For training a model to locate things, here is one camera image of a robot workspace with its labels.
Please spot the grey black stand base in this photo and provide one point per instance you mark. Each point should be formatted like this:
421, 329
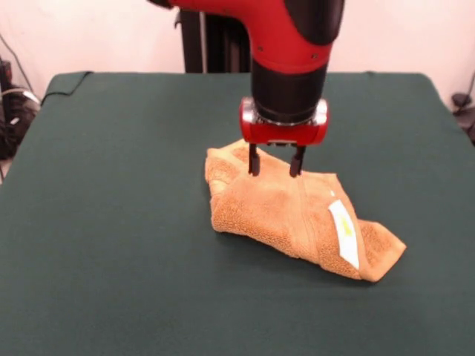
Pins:
461, 99

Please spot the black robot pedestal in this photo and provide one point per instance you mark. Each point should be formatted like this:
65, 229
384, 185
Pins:
193, 44

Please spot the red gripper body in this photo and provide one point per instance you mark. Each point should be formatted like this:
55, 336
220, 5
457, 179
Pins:
282, 133

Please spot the dark green table cloth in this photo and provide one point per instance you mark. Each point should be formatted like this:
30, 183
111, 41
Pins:
111, 230

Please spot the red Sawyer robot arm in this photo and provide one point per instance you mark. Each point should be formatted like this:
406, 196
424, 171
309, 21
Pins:
289, 29

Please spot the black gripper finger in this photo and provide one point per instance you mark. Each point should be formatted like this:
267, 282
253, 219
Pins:
254, 159
297, 163

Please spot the orange terry towel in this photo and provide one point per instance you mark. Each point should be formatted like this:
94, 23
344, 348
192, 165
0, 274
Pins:
267, 215

